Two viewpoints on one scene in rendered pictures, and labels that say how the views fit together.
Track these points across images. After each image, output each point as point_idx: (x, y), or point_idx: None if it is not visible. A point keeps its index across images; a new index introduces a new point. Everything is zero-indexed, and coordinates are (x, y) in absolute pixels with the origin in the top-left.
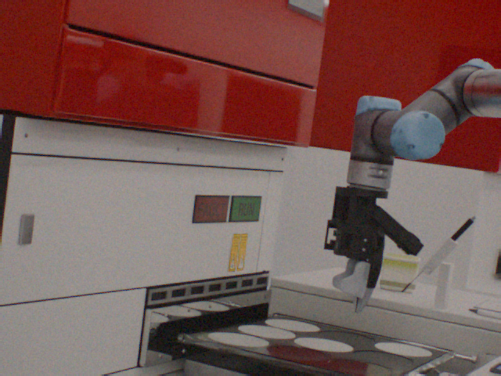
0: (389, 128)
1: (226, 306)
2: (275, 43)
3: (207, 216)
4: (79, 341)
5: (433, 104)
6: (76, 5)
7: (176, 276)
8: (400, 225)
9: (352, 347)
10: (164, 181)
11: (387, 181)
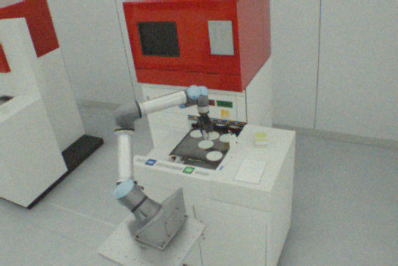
0: None
1: (219, 126)
2: (207, 64)
3: None
4: (169, 120)
5: None
6: (135, 64)
7: (197, 114)
8: (203, 123)
9: (207, 148)
10: None
11: (199, 110)
